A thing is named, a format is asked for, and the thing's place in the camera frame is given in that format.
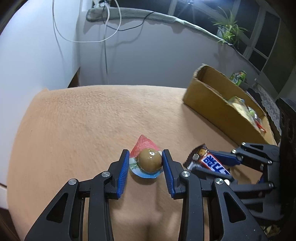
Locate clear bag dark candies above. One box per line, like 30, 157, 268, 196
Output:
253, 114, 266, 134

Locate brown jelly cup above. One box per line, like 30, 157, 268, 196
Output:
129, 135, 163, 179

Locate biscuit pack clear wrapper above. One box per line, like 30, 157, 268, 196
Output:
228, 96, 256, 126

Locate cardboard box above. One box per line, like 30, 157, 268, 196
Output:
183, 65, 276, 145

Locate white lace cloth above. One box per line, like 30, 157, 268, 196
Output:
253, 83, 281, 136

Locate peach table cloth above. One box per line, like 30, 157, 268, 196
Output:
6, 85, 280, 241

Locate potted spider plant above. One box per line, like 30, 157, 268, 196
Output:
212, 6, 249, 45

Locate black tripod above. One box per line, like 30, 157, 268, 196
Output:
184, 0, 195, 22

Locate grey windowsill cloth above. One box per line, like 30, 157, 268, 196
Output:
80, 8, 259, 76

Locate power strip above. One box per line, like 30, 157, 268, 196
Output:
92, 0, 111, 8

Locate white cable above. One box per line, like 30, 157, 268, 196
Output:
52, 0, 122, 43

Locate black cable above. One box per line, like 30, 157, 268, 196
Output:
101, 2, 155, 32

